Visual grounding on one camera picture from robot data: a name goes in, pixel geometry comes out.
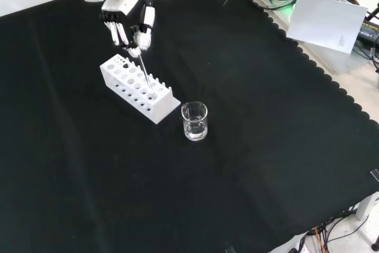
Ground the black power adapter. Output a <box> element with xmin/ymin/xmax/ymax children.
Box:
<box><xmin>356</xmin><ymin>18</ymin><xmax>379</xmax><ymax>47</ymax></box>

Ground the white test tube rack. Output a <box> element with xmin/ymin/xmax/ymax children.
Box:
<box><xmin>99</xmin><ymin>53</ymin><xmax>182</xmax><ymax>124</ymax></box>

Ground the clear glass beaker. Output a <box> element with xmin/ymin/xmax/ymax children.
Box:
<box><xmin>180</xmin><ymin>101</ymin><xmax>208</xmax><ymax>142</ymax></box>

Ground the black bench cloth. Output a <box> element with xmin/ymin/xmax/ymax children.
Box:
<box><xmin>0</xmin><ymin>0</ymin><xmax>379</xmax><ymax>253</ymax></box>

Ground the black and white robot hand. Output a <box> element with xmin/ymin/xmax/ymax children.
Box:
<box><xmin>98</xmin><ymin>0</ymin><xmax>173</xmax><ymax>57</ymax></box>

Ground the pale board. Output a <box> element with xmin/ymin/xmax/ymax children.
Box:
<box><xmin>286</xmin><ymin>0</ymin><xmax>369</xmax><ymax>55</ymax></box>

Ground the clear glass rod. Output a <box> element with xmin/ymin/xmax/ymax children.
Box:
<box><xmin>137</xmin><ymin>52</ymin><xmax>156</xmax><ymax>100</ymax></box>

